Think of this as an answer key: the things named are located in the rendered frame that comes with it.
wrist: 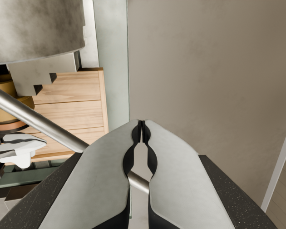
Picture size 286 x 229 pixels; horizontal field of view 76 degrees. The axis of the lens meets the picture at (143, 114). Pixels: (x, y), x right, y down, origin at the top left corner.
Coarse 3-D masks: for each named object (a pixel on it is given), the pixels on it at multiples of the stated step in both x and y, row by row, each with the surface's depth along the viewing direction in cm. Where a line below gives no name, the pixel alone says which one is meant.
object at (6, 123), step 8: (0, 80) 34; (8, 80) 31; (0, 88) 30; (8, 88) 31; (16, 96) 32; (24, 96) 32; (32, 104) 35; (0, 112) 31; (0, 120) 31; (8, 120) 32; (16, 120) 33; (0, 128) 32; (8, 128) 33; (16, 128) 34; (24, 128) 34
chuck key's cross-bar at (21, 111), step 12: (0, 96) 13; (0, 108) 14; (12, 108) 14; (24, 108) 14; (24, 120) 14; (36, 120) 14; (48, 120) 15; (48, 132) 15; (60, 132) 15; (72, 144) 16; (84, 144) 16; (132, 180) 18; (144, 180) 19; (144, 192) 19
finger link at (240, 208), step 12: (204, 156) 9; (216, 168) 8; (216, 180) 8; (228, 180) 8; (228, 192) 7; (240, 192) 7; (228, 204) 7; (240, 204) 7; (252, 204) 7; (240, 216) 6; (252, 216) 6; (264, 216) 6; (240, 228) 6; (252, 228) 6; (264, 228) 6; (276, 228) 6
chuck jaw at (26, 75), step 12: (36, 60) 30; (48, 60) 30; (60, 60) 31; (72, 60) 31; (12, 72) 30; (24, 72) 31; (36, 72) 31; (48, 72) 31; (60, 72) 31; (24, 84) 31; (36, 84) 32; (48, 84) 32
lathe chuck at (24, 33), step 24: (0, 0) 18; (24, 0) 19; (48, 0) 21; (72, 0) 25; (0, 24) 18; (24, 24) 20; (48, 24) 22; (72, 24) 25; (0, 48) 19; (24, 48) 20; (48, 48) 22; (72, 48) 26
